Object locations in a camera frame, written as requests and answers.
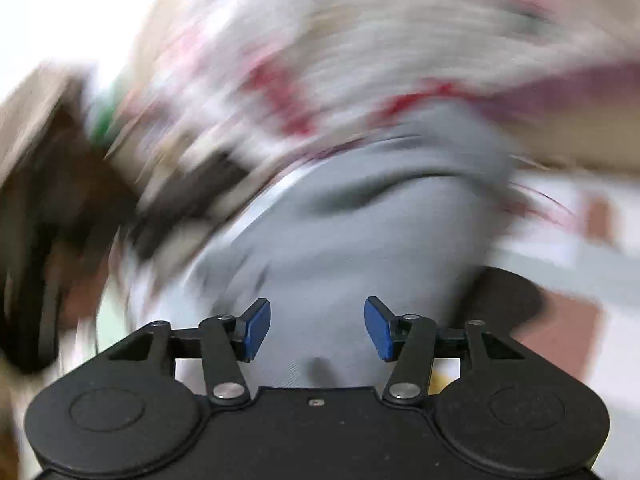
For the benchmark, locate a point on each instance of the folded dark brown garment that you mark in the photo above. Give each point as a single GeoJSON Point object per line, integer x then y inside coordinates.
{"type": "Point", "coordinates": [183, 197]}

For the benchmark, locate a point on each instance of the dark wooden drawer cabinet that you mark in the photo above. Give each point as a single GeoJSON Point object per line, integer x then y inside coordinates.
{"type": "Point", "coordinates": [61, 206]}

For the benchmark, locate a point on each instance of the grey knit cardigan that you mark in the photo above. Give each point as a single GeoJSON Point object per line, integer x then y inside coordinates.
{"type": "Point", "coordinates": [408, 218]}

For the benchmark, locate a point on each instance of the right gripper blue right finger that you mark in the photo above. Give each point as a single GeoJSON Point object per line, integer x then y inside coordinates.
{"type": "Point", "coordinates": [390, 332]}

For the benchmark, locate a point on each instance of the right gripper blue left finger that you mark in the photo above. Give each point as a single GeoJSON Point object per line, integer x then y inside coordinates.
{"type": "Point", "coordinates": [242, 334]}

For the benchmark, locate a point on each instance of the white quilt with red bears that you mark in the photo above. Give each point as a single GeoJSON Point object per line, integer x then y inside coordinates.
{"type": "Point", "coordinates": [271, 82]}

